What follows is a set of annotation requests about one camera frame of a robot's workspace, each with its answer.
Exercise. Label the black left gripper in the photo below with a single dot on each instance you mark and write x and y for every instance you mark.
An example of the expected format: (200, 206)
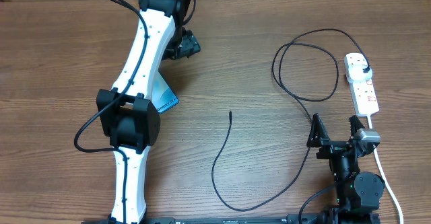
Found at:
(190, 44)

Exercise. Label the white charger adapter plug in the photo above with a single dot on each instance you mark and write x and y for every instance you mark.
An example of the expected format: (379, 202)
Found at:
(356, 74)

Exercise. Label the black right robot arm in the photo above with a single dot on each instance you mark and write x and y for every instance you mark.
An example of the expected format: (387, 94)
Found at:
(358, 193)

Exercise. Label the blue Galaxy smartphone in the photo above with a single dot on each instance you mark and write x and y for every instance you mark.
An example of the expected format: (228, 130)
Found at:
(163, 97)

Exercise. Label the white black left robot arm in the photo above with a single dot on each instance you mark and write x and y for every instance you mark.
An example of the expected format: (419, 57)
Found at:
(129, 116)

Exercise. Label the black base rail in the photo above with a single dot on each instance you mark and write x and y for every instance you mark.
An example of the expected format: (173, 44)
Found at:
(289, 219)

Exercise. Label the white power strip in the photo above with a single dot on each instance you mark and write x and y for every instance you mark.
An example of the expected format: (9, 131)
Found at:
(363, 93)

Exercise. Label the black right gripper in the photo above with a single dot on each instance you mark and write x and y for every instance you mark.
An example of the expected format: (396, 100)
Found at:
(317, 138)

